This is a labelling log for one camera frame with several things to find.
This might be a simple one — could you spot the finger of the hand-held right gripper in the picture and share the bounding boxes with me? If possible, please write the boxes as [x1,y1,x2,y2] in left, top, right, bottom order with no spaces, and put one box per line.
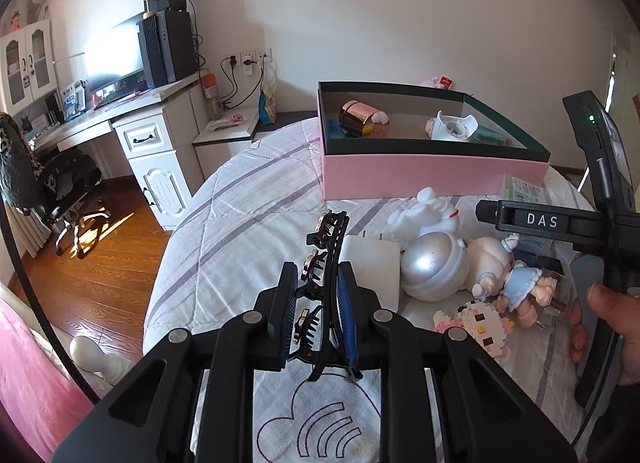
[510,248,566,277]

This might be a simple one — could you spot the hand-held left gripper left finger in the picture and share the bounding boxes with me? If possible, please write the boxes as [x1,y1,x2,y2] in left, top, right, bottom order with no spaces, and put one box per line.
[52,260,302,463]

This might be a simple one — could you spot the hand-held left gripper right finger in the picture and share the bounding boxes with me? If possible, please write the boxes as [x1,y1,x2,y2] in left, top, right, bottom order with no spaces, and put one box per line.
[336,260,578,463]

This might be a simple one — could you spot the clear plastic box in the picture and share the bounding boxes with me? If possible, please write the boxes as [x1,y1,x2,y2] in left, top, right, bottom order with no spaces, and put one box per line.
[502,174,553,254]

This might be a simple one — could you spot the doll figurine blue dress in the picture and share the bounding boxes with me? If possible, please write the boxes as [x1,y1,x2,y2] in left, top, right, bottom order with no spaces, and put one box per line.
[467,234,560,329]

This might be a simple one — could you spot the white power adapter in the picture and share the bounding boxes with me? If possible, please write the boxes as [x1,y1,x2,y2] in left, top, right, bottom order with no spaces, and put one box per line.
[340,230,404,309]

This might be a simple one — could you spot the black hair clip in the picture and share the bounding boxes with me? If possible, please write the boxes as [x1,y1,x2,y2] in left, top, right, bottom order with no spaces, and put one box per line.
[290,210,363,386]

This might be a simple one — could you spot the pink white block toy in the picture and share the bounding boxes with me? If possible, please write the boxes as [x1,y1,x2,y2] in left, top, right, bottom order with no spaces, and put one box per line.
[432,300,516,360]

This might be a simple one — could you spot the teal plastic item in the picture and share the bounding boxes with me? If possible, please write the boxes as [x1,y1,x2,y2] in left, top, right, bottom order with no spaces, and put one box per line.
[469,124,507,145]

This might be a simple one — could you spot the silver helmet doll figure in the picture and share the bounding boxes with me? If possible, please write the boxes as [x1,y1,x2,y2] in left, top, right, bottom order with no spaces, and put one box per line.
[390,187,472,302]

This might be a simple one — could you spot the pink storage box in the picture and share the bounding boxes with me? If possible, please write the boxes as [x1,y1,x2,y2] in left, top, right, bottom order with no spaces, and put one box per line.
[316,82,552,200]

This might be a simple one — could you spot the white round plastic holder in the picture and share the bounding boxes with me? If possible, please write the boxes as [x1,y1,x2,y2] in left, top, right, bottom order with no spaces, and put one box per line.
[426,110,480,142]

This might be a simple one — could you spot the rose gold can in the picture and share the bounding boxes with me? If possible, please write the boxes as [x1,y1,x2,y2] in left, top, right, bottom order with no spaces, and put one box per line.
[338,100,383,139]

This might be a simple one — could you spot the person's right hand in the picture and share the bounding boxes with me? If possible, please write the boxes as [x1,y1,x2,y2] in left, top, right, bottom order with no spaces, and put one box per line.
[569,284,640,388]

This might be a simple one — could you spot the white nightstand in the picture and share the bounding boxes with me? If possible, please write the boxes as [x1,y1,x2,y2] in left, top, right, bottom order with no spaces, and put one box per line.
[192,113,261,185]

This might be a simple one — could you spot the pink packet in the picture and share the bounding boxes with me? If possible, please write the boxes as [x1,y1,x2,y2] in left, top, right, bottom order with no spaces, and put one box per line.
[206,113,248,132]

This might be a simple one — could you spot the white desk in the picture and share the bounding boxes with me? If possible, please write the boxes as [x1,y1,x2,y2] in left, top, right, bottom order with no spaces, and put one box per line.
[27,70,211,231]

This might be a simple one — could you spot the blue white bag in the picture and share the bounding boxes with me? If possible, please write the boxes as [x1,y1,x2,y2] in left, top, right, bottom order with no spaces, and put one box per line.
[257,88,277,124]

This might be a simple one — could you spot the orange cap bottle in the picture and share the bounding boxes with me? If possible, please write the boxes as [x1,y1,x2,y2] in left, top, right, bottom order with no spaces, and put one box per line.
[200,70,223,119]

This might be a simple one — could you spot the black office chair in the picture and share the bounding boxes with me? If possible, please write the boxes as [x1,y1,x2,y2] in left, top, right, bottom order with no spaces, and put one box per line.
[0,113,113,256]

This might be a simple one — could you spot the pink bed blanket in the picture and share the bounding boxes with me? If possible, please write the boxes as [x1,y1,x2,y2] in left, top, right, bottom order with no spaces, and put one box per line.
[0,283,101,463]

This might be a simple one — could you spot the black computer tower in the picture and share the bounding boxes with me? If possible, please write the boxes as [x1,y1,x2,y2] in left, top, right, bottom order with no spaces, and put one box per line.
[137,10,198,89]

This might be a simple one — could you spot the blue white carton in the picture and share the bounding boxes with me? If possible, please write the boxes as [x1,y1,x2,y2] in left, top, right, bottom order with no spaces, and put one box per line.
[59,83,86,119]

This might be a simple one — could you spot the black computer monitor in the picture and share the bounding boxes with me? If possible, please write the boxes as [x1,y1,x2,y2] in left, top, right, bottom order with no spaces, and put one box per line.
[82,18,151,95]

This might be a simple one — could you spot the dark jacket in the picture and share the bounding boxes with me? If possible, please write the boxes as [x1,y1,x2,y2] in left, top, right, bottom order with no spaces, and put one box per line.
[0,113,38,206]

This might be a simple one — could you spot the white glass-door cabinet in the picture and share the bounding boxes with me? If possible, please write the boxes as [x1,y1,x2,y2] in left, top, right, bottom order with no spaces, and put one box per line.
[0,18,58,116]

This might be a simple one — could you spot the door with steel handle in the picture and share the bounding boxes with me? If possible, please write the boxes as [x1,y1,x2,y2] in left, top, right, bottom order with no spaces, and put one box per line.
[607,28,640,119]

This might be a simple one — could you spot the white bed frame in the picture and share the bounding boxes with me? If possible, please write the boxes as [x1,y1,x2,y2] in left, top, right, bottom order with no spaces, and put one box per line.
[70,335,136,386]

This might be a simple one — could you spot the black power cables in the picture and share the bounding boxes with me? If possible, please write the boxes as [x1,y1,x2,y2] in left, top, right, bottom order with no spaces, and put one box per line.
[220,57,267,109]

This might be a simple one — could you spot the white wall outlets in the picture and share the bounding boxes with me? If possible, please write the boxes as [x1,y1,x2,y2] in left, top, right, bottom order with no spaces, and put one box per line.
[222,48,273,77]

